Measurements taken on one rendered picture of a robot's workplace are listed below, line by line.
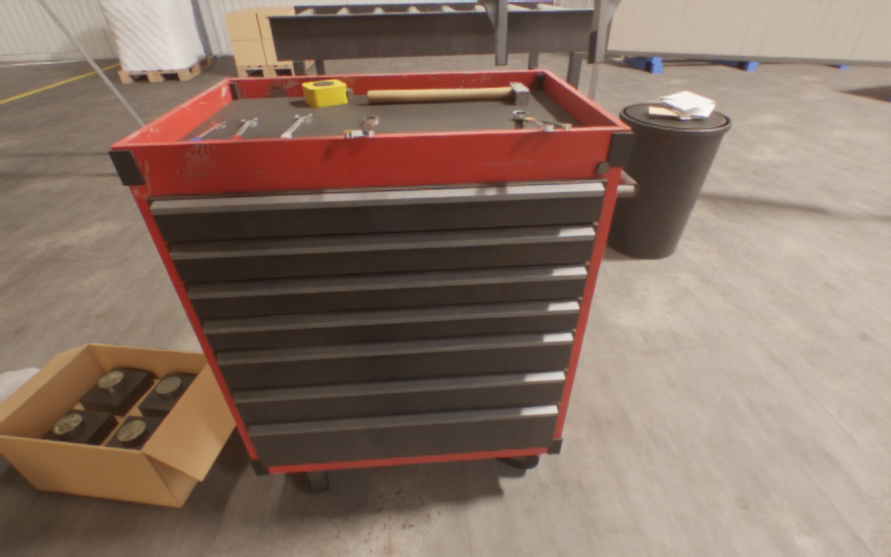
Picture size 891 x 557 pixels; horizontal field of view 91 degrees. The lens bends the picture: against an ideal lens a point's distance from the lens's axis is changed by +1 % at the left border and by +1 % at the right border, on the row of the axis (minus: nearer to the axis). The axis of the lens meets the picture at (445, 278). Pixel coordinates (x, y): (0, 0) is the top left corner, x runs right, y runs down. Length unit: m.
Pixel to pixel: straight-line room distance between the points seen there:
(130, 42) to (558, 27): 5.35
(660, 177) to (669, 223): 0.24
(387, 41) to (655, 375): 2.90
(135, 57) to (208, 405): 6.32
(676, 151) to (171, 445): 1.95
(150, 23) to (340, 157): 6.59
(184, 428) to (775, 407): 1.71
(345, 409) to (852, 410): 1.55
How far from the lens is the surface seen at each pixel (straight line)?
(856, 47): 3.06
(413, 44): 3.66
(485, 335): 0.83
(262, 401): 0.96
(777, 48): 2.97
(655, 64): 6.89
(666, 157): 2.05
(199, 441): 1.32
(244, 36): 6.87
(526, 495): 1.30
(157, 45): 7.22
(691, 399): 1.66
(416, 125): 0.84
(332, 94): 1.01
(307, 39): 3.69
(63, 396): 1.67
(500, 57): 0.68
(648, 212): 2.15
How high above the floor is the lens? 1.13
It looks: 35 degrees down
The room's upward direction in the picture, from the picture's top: 1 degrees counter-clockwise
